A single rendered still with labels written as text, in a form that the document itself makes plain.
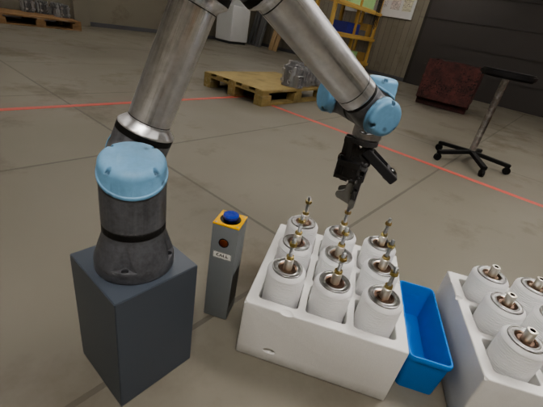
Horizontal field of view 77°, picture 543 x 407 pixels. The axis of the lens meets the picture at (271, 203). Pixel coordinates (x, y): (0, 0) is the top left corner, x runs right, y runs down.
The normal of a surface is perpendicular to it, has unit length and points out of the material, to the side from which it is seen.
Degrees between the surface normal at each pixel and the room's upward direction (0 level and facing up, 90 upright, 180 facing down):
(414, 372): 92
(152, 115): 87
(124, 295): 0
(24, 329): 0
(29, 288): 0
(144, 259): 72
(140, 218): 90
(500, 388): 90
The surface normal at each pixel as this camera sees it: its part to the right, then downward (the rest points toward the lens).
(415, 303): -0.23, 0.40
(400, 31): -0.65, 0.26
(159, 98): 0.29, 0.49
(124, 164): 0.21, -0.80
